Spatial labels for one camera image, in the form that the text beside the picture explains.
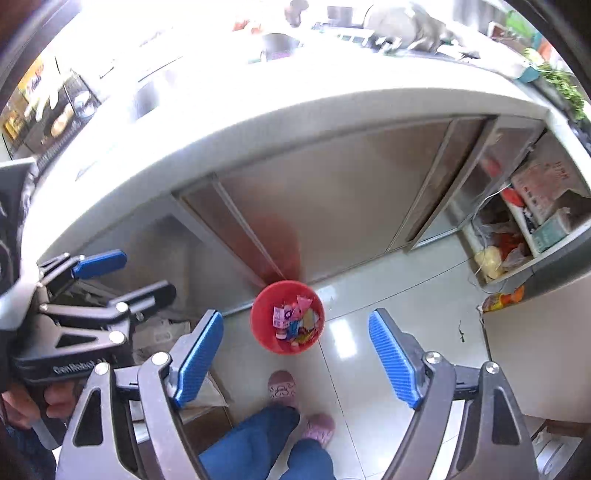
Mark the yellow orange snack bag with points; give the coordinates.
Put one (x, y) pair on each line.
(499, 301)

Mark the black wire rack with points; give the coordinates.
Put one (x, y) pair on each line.
(33, 137)

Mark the pink slipper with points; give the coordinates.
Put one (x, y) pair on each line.
(320, 428)
(283, 389)

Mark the pink transparent plastic wrapper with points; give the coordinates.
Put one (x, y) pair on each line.
(302, 306)

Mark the blue white plastic wrapper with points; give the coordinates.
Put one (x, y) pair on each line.
(292, 330)

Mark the person legs blue jeans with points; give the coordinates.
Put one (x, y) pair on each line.
(250, 450)

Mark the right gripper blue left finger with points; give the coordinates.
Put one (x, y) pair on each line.
(191, 358)

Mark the cream yellow bag on shelf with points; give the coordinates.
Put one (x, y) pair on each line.
(490, 262)

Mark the green leafy vegetables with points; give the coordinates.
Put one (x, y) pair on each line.
(561, 82)

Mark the red plastic trash bucket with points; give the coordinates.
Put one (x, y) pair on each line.
(282, 294)

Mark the stainless steel sink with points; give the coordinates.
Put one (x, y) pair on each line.
(165, 88)

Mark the red orange sauce packet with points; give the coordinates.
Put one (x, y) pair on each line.
(308, 327)

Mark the pink printed box on shelf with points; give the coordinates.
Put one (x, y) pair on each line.
(540, 183)

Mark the left pink slipper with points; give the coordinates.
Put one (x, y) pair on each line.
(283, 389)

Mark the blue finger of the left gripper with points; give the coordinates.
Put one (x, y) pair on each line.
(147, 301)
(99, 264)

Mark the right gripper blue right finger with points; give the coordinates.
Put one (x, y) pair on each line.
(401, 357)

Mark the white plastic sack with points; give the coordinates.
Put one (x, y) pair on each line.
(155, 335)

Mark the right pink slipper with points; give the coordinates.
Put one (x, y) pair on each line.
(320, 428)

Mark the person left hand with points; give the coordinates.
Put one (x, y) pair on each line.
(22, 411)

